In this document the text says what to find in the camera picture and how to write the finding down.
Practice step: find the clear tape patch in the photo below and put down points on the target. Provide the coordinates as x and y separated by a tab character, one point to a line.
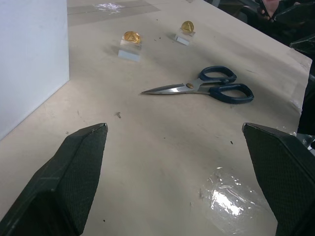
229	196

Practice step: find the dark chair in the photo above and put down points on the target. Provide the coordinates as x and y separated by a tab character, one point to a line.
304	44

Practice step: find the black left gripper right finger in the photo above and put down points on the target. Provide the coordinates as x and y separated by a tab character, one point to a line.
280	172

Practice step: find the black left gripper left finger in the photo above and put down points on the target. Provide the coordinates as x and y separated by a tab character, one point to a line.
73	177

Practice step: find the clear acrylic coin stand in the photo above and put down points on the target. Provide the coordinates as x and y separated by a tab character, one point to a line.
185	37
130	51

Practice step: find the person in dark clothes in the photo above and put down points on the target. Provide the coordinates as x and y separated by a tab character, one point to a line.
275	17

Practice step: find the gold coin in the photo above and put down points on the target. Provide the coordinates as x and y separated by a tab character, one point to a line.
188	26
132	37

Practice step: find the white box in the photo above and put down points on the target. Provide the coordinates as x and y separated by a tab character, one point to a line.
32	66

